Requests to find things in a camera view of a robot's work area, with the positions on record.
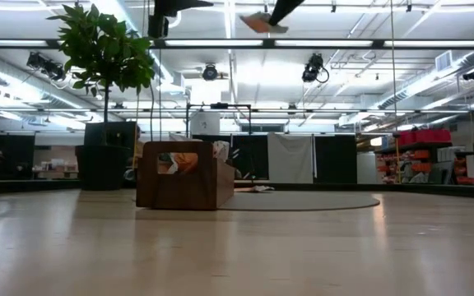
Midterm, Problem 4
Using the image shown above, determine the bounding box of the wooden tea organizer box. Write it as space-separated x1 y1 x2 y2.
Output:
135 140 236 212

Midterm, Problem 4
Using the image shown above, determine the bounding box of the black overhead light bar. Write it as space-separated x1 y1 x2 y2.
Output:
0 37 474 51

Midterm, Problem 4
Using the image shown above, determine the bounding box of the potted green plant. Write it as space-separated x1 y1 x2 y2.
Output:
46 2 158 191

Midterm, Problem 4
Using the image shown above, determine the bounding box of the thin black crossbar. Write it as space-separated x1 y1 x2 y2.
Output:
109 107 474 115

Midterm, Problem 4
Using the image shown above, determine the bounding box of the white panel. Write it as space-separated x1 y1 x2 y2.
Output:
189 111 221 136

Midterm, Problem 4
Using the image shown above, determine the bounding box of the black partition panel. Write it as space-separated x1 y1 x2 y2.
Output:
83 121 137 146
0 133 36 182
191 134 269 182
314 134 358 185

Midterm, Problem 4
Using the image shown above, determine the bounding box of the white curtain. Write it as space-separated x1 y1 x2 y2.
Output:
267 132 315 185

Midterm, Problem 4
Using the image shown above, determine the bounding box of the red storage bin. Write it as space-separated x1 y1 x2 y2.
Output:
416 129 453 144
397 131 417 146

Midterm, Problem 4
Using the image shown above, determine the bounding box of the round grey mat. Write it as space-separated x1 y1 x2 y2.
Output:
132 190 381 212

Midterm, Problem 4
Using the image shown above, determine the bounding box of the shelf with orange bins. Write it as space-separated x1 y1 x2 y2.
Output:
374 141 474 186

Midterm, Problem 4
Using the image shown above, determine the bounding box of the white hanging ring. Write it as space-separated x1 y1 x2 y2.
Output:
166 11 183 30

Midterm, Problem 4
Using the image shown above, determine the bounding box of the black metal table frame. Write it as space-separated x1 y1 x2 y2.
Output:
0 178 474 201

